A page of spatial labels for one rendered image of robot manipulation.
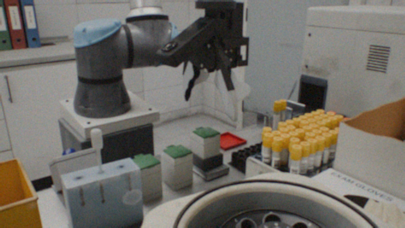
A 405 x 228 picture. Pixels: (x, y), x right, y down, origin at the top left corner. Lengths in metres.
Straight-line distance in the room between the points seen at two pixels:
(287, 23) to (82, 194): 2.26
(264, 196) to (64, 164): 0.33
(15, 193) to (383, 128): 0.63
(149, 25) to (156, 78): 2.32
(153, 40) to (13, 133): 1.49
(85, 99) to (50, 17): 1.93
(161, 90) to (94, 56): 2.42
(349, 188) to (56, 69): 1.90
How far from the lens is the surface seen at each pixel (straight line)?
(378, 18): 0.83
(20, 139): 2.26
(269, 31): 2.70
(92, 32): 0.85
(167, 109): 3.34
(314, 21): 0.91
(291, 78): 2.60
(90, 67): 0.87
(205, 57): 0.60
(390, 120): 0.71
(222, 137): 0.82
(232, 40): 0.60
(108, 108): 0.88
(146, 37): 0.89
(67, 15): 2.83
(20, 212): 0.47
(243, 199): 0.42
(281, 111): 0.76
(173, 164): 0.59
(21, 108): 2.20
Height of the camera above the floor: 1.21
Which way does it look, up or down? 20 degrees down
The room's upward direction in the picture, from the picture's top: straight up
